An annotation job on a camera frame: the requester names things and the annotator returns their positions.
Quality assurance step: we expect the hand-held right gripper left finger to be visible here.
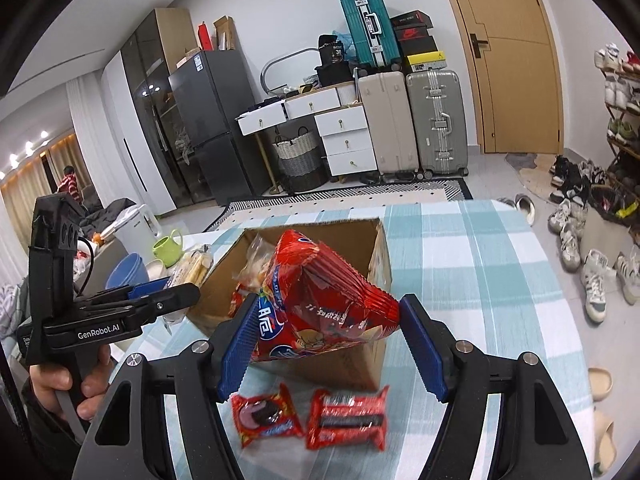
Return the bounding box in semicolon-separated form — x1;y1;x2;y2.
70;294;261;480

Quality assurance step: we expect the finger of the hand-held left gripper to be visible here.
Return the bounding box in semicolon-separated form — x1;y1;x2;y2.
75;280;173;309
97;282;201;329

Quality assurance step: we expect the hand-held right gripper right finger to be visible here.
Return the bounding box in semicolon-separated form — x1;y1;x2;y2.
397;294;593;480

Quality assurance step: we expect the large red snack bag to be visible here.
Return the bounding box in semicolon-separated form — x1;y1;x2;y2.
247;230;401;365

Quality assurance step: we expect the brown cardboard box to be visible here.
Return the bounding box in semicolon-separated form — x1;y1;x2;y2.
186;217;393;393

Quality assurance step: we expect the person's left hand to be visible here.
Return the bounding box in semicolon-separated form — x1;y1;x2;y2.
28;344;116;424

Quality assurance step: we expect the blue bowl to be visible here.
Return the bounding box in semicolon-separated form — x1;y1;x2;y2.
105;252;150;291

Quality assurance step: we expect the clear packet of bread sticks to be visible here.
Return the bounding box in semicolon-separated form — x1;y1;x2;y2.
167;245;215;291

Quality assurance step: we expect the green mug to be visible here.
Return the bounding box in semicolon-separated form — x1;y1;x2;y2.
151;229;184;267

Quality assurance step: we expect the white electric kettle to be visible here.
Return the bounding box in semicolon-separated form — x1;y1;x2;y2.
112;204;163;256

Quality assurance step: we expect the small red cookie packet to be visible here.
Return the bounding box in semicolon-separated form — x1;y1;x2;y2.
231;384;303;450

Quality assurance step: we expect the dark jacket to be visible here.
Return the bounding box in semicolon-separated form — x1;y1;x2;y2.
82;197;136;241

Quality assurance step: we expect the red dark biscuit packet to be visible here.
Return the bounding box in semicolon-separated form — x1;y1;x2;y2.
306;386;391;452

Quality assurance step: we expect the grey slipper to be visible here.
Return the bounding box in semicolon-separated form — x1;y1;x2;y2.
515;194;536;226

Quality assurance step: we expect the beige slipper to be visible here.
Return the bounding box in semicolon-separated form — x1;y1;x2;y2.
592;410;616;476
587;367;615;401

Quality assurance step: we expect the dark glass cabinet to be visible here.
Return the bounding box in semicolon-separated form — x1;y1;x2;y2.
121;7;201;211

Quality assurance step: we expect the dark grey refrigerator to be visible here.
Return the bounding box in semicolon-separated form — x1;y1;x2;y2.
167;49;271;206

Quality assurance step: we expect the pile of shoes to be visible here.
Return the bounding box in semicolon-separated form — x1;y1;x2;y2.
547;155;640;323

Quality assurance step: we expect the woven laundry basket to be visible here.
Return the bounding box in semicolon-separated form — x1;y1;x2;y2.
272;127;328;193

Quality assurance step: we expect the round door mat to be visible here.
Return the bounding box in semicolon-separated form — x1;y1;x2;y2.
504;152;576;206

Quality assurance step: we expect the silver suitcase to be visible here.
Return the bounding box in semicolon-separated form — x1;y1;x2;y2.
405;69;470;178

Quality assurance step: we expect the beige suitcase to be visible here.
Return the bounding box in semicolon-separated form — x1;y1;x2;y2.
357;71;421;177

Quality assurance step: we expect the white desk with drawers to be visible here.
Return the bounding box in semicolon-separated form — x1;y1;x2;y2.
236;87;378;196

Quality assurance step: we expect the open small cardboard box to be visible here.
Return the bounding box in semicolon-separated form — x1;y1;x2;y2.
213;16;236;52

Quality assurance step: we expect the black box white label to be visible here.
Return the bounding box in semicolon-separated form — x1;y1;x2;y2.
318;34;348;66

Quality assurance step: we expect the shoe rack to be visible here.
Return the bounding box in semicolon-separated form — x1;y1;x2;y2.
595;45;640;241

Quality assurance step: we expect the wooden door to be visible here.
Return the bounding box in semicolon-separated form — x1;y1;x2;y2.
432;0;565;156

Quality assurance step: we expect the black shoe box red logo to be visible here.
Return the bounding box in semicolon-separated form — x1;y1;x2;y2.
394;25;432;43

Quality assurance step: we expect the teal suitcase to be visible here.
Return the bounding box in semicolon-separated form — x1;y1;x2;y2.
339;0;402;72

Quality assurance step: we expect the black shoe box red lid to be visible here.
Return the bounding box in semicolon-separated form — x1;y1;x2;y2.
389;10;432;28

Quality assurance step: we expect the grey curved tube frame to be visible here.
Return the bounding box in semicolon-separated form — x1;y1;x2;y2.
260;47;321;96

